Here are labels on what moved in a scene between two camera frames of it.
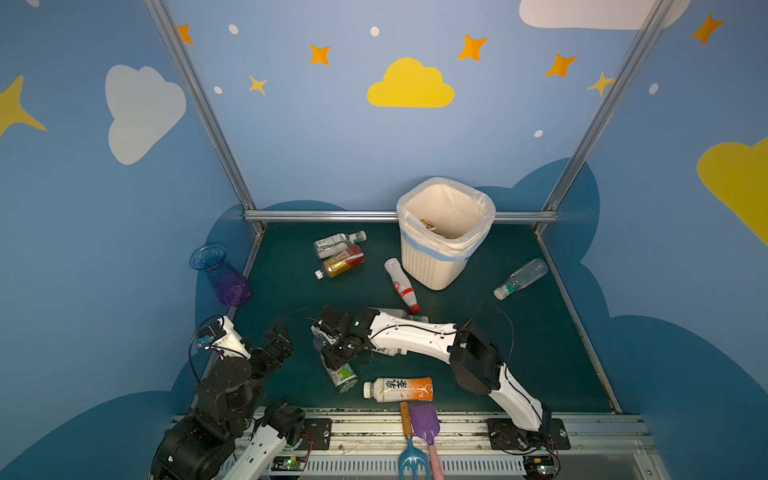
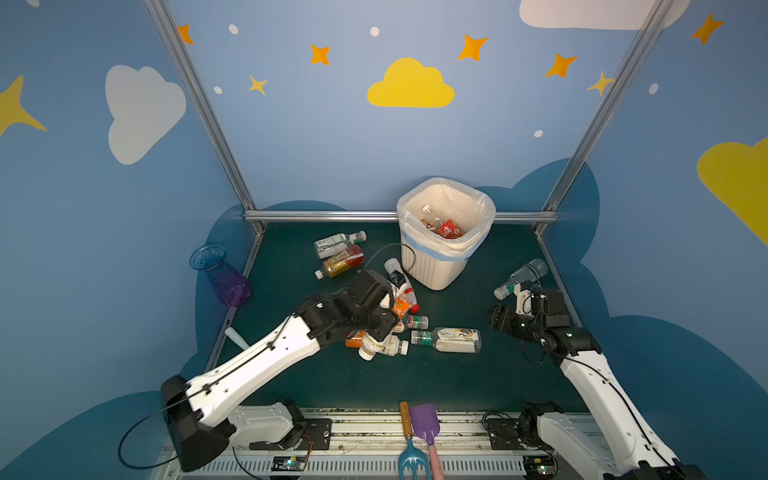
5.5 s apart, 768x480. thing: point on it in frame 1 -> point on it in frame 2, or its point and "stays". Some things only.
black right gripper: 333,339 -> 504,320
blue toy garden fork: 411,456 stays
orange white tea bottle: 383,390 -> 400,307
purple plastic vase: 232,288 stays
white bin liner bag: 444,218 stays
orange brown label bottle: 428,224 stays
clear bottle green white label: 334,244 stays
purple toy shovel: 424,424 stays
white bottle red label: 402,284 stays
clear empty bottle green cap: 531,272 stays
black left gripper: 274,346 -> 383,320
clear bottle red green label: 344,378 -> 450,230
